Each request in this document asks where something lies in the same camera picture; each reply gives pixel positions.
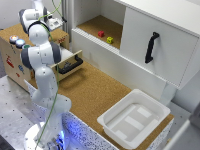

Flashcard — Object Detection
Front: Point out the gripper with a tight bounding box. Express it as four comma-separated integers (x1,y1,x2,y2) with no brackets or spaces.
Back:
46,15,65,31

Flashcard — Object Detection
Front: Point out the pink block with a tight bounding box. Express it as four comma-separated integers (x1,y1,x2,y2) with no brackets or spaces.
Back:
97,30,106,38

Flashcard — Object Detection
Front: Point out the yellow block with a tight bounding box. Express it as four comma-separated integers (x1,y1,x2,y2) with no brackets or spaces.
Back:
106,36,115,45

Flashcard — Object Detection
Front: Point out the green button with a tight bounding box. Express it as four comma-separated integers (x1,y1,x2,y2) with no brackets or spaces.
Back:
21,43,32,51

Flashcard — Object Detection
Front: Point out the blue button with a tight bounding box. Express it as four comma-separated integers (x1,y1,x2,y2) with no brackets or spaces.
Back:
15,38,26,48

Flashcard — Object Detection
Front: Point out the red button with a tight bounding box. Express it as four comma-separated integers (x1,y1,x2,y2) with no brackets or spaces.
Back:
8,35,19,44

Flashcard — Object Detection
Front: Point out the wooden drawer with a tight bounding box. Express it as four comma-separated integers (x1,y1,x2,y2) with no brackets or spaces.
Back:
51,48,85,83

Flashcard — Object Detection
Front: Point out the wooden drawer box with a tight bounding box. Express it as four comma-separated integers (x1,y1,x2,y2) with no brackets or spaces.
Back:
0,22,71,93

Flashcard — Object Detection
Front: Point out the white cabinet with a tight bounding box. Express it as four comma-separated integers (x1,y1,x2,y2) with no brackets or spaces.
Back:
71,0,200,108

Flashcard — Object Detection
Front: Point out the white sliding door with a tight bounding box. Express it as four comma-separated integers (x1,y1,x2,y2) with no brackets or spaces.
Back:
118,6,200,90

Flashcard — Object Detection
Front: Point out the white plastic box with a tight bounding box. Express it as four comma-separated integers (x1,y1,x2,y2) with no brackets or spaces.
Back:
96,88,172,150

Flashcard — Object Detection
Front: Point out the black drawer handle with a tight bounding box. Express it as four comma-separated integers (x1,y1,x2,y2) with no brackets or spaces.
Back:
57,54,85,75

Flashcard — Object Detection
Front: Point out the green cable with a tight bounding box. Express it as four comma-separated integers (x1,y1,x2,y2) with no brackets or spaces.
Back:
33,0,68,150

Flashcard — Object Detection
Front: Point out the black door handle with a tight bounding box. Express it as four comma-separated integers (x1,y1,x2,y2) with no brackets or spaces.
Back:
144,31,161,65

